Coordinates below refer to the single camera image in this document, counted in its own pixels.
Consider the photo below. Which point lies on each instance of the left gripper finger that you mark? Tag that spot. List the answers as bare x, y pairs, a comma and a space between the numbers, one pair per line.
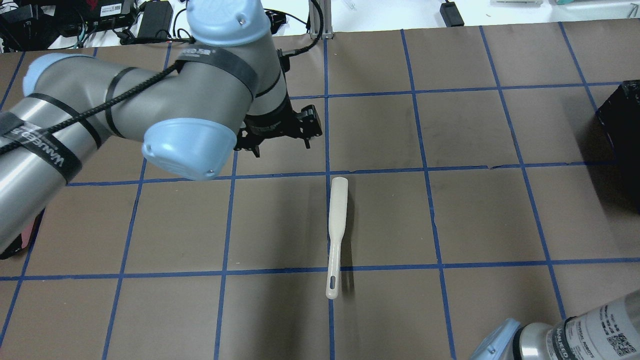
250, 143
310, 125

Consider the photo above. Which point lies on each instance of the aluminium frame post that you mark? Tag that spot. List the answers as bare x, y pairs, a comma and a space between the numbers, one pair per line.
320, 17

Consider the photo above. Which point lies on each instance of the black power adapter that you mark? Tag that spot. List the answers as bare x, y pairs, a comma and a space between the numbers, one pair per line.
156, 18

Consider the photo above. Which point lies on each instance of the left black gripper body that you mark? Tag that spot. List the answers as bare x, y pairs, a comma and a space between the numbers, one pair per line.
276, 128

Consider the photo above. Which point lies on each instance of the black lined bin right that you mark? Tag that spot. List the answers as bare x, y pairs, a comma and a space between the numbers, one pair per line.
619, 116

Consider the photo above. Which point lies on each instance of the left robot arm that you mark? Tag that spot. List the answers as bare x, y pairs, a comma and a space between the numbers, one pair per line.
225, 92

